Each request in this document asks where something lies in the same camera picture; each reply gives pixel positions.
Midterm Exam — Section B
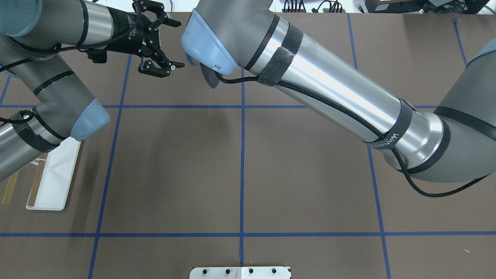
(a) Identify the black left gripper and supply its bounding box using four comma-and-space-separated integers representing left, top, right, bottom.
107, 0, 185, 78

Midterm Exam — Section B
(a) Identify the grey blue towel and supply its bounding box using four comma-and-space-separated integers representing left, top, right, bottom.
185, 53, 220, 89

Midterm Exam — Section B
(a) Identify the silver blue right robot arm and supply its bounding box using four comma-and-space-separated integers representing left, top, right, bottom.
181, 0, 496, 197

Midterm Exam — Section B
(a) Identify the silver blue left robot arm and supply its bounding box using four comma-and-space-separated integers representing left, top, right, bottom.
1, 0, 184, 180

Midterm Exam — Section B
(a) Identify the white towel rack base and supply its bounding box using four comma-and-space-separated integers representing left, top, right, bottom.
26, 138, 82, 211

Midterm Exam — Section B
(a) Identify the white bolted mounting plate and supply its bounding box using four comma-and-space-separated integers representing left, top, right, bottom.
189, 266, 292, 279

